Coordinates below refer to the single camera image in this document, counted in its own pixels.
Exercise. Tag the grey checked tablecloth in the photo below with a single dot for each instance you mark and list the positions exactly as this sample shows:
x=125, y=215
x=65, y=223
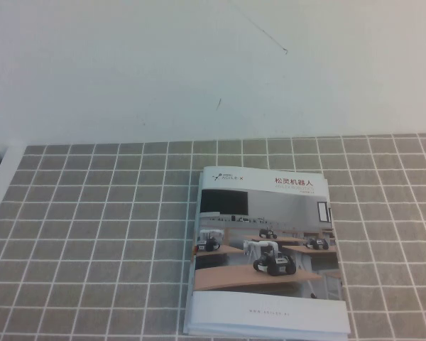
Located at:
x=92, y=231

